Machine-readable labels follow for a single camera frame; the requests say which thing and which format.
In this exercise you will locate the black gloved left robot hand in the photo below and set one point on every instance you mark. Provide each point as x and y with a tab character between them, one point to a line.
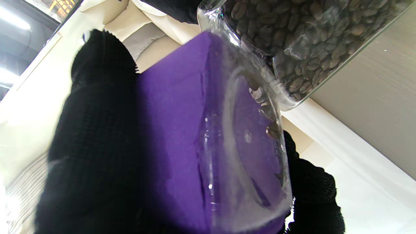
94	146

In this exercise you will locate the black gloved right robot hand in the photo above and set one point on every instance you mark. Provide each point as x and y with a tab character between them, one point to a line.
182	9

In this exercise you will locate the purple square coffee jar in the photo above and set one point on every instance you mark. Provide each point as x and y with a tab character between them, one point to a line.
182	130

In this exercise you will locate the glass jar of coffee beans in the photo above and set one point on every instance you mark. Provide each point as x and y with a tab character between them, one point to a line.
308	35

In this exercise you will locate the grey sofa cushion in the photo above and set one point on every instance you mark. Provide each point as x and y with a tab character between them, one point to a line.
143	40

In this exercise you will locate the beige sofa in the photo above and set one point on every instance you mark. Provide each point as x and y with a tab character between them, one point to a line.
149	55

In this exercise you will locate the beige pleated curtain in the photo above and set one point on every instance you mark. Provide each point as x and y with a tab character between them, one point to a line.
22	195

